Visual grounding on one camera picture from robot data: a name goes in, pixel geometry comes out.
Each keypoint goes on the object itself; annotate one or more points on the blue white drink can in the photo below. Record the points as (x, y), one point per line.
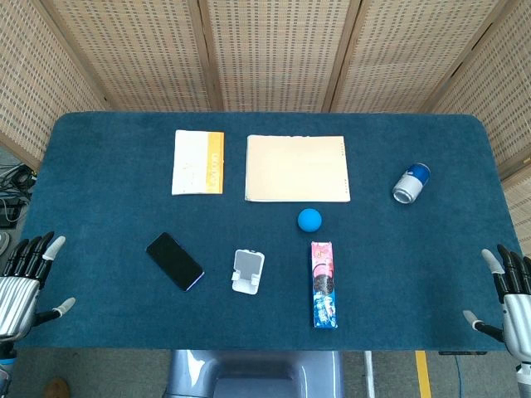
(410, 184)

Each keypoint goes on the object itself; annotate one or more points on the woven folding screen panel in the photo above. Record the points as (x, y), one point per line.
(137, 54)
(498, 108)
(282, 54)
(410, 54)
(33, 83)

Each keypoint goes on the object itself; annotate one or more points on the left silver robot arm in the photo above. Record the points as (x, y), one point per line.
(6, 369)

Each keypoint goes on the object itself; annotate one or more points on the grey blue robot torso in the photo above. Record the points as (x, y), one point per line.
(253, 373)

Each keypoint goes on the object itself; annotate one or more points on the brown round floor object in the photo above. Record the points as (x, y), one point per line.
(56, 388)

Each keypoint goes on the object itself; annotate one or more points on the blue pink cookie box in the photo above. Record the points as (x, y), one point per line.
(324, 286)

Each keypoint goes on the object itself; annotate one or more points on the blue carpet table cover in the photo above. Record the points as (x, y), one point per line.
(103, 186)

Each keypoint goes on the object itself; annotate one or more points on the blue foam ball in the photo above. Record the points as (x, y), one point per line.
(310, 219)

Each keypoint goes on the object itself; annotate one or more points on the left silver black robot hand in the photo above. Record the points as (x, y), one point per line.
(16, 290)

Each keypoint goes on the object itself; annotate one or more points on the black smartphone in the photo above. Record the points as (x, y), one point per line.
(174, 261)

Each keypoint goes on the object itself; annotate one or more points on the white floor pole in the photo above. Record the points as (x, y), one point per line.
(369, 373)

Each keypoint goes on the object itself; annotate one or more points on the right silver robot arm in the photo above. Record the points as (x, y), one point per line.
(524, 381)

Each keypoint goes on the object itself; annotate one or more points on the beige paper notebook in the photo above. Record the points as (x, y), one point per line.
(296, 168)

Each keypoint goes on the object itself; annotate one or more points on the white yellow notebook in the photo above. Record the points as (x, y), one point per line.
(195, 163)

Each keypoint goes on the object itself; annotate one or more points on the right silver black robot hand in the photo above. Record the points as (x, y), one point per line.
(516, 307)

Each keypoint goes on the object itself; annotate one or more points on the white phone stand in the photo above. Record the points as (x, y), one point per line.
(248, 269)

